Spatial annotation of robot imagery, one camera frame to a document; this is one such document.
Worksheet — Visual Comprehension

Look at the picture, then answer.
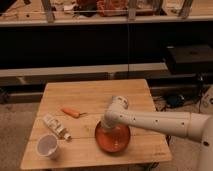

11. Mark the long wooden shelf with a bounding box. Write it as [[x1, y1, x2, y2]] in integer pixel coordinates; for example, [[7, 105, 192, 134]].
[[0, 0, 213, 27]]

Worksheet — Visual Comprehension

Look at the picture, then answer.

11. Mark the orange carrot toy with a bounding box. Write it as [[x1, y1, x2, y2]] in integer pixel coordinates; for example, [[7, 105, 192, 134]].
[[61, 108, 84, 118]]

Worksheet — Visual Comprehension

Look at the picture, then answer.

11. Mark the black box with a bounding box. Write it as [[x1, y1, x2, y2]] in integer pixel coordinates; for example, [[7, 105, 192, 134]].
[[164, 44, 213, 74]]

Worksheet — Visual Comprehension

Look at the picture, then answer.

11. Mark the orange ceramic bowl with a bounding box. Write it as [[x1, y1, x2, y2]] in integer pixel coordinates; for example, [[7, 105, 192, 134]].
[[95, 123, 131, 153]]

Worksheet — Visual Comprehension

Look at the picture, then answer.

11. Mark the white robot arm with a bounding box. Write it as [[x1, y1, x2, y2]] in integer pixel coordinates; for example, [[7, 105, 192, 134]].
[[101, 96, 213, 171]]

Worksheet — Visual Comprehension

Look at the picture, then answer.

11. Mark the wooden table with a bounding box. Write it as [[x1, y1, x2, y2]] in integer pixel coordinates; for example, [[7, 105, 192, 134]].
[[21, 79, 171, 170]]

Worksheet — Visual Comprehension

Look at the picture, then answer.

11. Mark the white plastic cup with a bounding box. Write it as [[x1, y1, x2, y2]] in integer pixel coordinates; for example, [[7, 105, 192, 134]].
[[36, 134, 59, 160]]

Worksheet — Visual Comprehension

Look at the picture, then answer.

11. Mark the white tube bottle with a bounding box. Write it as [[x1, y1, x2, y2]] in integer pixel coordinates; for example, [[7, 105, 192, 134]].
[[42, 114, 71, 141]]

